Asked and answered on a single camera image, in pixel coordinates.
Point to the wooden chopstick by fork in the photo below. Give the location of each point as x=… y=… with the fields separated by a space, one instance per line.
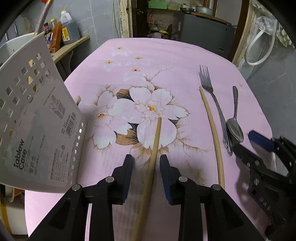
x=219 y=158

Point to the large dark vinegar jug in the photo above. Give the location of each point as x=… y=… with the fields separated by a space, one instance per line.
x=70 y=33

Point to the orange sauce pouch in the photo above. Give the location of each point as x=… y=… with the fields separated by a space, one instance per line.
x=56 y=38

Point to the white perforated utensil holder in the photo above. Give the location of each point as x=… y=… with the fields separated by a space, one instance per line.
x=42 y=128

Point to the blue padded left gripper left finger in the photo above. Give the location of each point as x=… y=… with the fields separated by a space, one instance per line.
x=122 y=176

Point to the wooden chopstick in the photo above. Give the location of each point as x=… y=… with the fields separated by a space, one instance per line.
x=144 y=205
x=219 y=158
x=42 y=17

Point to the pink floral table cloth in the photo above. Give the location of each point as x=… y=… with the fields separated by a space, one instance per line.
x=125 y=85

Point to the wooden door frame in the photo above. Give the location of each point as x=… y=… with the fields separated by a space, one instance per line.
x=138 y=21

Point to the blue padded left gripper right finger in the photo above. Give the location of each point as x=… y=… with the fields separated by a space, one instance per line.
x=170 y=176

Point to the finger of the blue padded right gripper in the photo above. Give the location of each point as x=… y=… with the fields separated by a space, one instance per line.
x=251 y=160
x=261 y=140

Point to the small silver spoon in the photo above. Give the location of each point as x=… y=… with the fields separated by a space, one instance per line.
x=232 y=123

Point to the dark soy sauce bottle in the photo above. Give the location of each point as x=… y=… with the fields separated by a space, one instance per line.
x=47 y=33

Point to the green box on shelf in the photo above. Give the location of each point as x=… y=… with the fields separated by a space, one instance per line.
x=157 y=5

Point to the grey metal cabinet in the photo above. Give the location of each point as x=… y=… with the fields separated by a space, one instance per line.
x=211 y=35

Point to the cream rubber gloves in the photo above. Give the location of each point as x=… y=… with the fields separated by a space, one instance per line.
x=283 y=36

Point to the aluminium pot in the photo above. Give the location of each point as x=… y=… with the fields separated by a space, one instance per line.
x=204 y=10

